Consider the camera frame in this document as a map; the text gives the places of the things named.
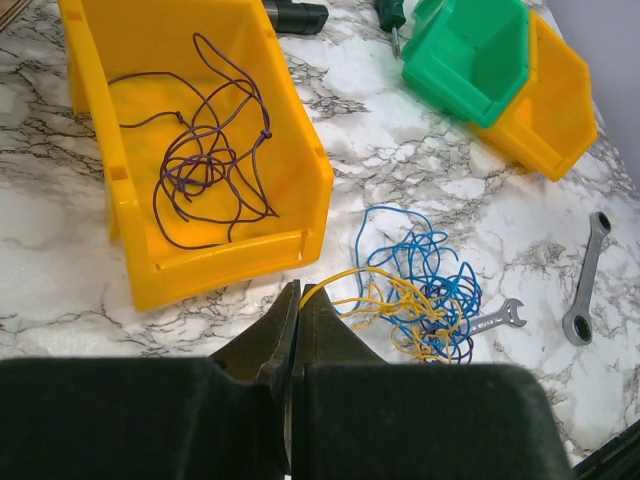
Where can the small open-end wrench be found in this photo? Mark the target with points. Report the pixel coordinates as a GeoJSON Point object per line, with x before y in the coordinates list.
{"type": "Point", "coordinates": [507, 314]}

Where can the yellow bin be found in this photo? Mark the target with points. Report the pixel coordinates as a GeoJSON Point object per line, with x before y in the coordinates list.
{"type": "Point", "coordinates": [214, 171]}
{"type": "Point", "coordinates": [551, 122]}

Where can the green plastic bin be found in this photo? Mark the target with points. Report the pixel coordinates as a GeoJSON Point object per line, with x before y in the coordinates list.
{"type": "Point", "coordinates": [469, 58]}

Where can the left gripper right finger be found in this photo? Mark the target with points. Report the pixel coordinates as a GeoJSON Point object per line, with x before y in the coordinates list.
{"type": "Point", "coordinates": [333, 369]}

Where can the ratcheting ring wrench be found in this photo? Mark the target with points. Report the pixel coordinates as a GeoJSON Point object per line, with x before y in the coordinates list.
{"type": "Point", "coordinates": [576, 323]}

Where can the yellow bin on left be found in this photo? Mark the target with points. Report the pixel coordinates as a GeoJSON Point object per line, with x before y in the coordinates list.
{"type": "Point", "coordinates": [214, 171]}

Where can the green handled screwdriver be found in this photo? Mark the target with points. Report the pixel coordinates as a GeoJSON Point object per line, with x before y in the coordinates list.
{"type": "Point", "coordinates": [391, 19]}

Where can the black T pipe fitting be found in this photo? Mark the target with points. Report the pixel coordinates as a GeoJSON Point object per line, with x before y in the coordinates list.
{"type": "Point", "coordinates": [288, 17]}

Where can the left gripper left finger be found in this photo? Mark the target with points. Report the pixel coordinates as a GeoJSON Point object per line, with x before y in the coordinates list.
{"type": "Point", "coordinates": [255, 436]}

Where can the yellow bin on right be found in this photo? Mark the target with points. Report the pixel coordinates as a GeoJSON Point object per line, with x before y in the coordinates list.
{"type": "Point", "coordinates": [551, 122]}

